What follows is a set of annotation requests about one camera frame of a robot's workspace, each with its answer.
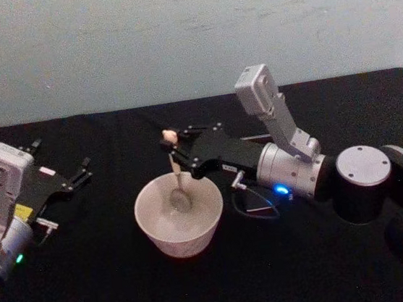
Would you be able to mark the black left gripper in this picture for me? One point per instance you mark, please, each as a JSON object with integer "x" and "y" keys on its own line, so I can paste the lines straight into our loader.
{"x": 47, "y": 185}

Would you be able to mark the black table cloth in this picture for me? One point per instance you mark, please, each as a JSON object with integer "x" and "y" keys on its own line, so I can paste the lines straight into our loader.
{"x": 94, "y": 298}

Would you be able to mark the plain pale wall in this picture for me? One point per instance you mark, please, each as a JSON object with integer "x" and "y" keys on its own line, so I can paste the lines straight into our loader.
{"x": 101, "y": 42}

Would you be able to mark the small steel whisk wooden knob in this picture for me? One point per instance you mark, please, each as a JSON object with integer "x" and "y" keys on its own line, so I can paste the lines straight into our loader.
{"x": 170, "y": 135}

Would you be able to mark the white ribbed bowl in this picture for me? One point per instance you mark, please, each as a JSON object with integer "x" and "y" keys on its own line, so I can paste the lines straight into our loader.
{"x": 182, "y": 238}

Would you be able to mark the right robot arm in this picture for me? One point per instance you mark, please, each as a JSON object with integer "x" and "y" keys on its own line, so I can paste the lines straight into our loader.
{"x": 363, "y": 167}

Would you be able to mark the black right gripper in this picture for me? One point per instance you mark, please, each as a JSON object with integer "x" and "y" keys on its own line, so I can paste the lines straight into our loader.
{"x": 223, "y": 150}

